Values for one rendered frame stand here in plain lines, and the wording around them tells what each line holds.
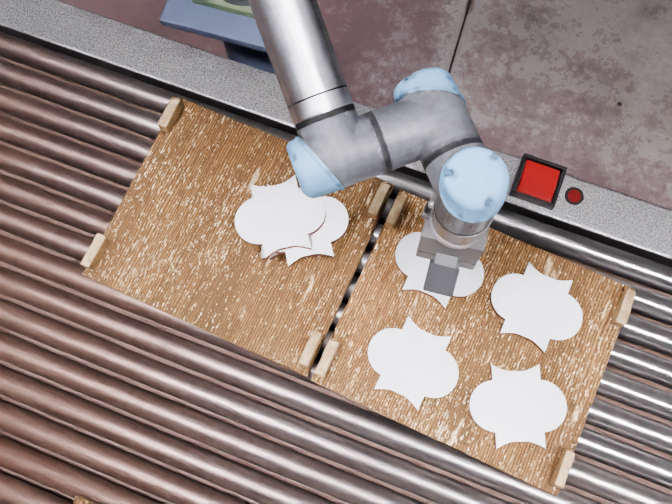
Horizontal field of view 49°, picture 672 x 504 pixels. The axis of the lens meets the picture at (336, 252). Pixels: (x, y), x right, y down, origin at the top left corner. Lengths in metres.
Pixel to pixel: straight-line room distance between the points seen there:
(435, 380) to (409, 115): 0.47
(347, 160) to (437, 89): 0.13
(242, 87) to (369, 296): 0.45
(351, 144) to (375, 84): 1.53
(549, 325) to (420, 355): 0.21
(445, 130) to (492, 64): 1.59
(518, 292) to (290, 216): 0.38
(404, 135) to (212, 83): 0.58
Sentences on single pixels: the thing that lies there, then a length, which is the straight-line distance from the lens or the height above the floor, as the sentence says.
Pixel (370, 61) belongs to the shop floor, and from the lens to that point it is 2.42.
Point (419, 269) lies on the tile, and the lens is 1.20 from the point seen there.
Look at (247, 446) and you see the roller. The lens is 1.20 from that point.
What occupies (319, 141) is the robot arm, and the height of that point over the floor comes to 1.32.
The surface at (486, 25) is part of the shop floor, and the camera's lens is 2.52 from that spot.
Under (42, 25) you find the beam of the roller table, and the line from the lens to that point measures 1.53.
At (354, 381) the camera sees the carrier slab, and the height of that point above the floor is 0.94.
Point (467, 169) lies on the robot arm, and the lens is 0.83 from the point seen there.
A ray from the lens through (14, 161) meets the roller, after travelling 1.42.
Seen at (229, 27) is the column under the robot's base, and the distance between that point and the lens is 1.48.
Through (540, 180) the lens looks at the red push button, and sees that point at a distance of 1.30.
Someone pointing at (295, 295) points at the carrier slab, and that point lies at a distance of 1.20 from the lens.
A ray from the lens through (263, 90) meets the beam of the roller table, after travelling 1.35.
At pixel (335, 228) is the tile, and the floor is 0.97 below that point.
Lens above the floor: 2.11
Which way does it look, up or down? 75 degrees down
